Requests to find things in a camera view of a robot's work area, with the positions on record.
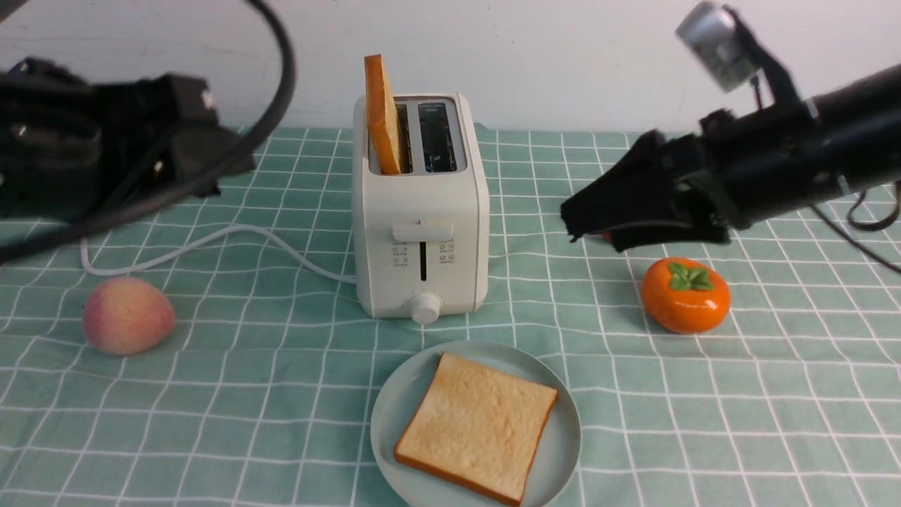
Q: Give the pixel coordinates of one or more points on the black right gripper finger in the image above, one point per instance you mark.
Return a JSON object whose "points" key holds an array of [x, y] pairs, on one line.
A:
{"points": [[634, 189], [626, 235]]}

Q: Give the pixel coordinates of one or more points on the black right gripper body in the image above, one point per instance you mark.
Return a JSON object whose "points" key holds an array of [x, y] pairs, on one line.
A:
{"points": [[698, 198]]}

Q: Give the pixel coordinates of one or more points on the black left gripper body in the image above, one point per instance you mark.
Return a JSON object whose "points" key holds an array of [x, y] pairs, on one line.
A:
{"points": [[71, 148]]}

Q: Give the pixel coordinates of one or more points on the toast slice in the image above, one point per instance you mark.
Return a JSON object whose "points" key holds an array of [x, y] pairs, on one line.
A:
{"points": [[382, 119], [478, 428]]}

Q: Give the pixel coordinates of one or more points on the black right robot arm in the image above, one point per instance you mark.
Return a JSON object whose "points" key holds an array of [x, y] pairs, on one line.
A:
{"points": [[791, 155]]}

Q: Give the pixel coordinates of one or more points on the white two-slot toaster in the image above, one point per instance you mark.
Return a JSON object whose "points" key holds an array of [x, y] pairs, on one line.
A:
{"points": [[422, 237]]}

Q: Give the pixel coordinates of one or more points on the orange persimmon with green leaf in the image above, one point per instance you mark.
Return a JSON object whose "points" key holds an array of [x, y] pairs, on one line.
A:
{"points": [[684, 296]]}

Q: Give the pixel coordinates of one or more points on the pink yellow peach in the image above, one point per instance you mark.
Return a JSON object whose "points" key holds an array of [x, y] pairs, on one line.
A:
{"points": [[125, 316]]}

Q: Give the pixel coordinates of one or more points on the light green round plate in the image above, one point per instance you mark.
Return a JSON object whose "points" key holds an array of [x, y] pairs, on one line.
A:
{"points": [[557, 453]]}

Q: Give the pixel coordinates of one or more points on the green checkered tablecloth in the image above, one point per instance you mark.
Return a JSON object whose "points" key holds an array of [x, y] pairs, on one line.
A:
{"points": [[263, 393]]}

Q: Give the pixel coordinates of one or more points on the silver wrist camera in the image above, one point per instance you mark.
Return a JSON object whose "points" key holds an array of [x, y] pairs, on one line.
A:
{"points": [[712, 35]]}

